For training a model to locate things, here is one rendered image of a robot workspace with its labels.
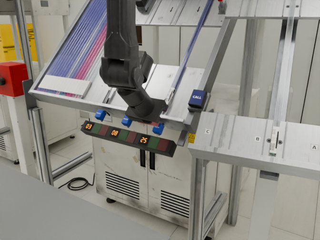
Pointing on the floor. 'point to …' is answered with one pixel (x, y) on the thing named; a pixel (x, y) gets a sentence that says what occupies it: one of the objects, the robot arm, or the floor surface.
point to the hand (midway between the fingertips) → (156, 123)
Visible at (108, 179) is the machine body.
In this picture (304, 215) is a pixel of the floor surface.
